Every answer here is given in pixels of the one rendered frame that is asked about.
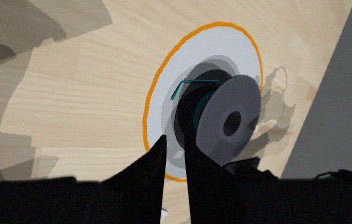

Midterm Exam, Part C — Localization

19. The orange painted ring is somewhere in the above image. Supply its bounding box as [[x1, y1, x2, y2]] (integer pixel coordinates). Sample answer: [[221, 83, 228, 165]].
[[142, 22, 263, 182]]

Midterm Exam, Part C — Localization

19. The turquoise wire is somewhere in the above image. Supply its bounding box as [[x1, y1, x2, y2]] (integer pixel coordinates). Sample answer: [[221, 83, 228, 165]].
[[172, 80, 221, 131]]

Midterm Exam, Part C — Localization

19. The white flat disc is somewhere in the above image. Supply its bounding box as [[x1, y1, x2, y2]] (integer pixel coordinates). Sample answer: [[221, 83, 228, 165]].
[[146, 26, 261, 180]]

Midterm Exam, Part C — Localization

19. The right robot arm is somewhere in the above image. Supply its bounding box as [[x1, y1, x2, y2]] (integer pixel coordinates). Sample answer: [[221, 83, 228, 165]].
[[222, 157, 352, 185]]

